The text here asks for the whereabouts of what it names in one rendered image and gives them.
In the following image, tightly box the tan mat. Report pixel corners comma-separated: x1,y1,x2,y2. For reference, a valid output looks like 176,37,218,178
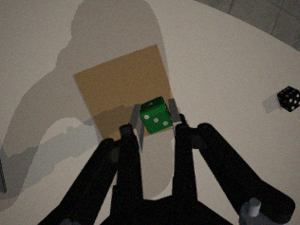
73,45,174,141

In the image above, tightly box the green die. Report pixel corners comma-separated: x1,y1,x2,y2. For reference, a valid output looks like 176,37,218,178
140,96,172,134

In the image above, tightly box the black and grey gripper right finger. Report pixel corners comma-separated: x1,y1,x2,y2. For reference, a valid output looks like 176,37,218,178
168,99,295,225

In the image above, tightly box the black die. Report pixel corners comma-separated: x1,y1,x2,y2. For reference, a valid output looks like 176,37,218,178
277,86,300,112

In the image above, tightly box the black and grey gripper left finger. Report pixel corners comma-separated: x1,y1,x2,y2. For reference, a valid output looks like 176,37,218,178
38,103,144,225

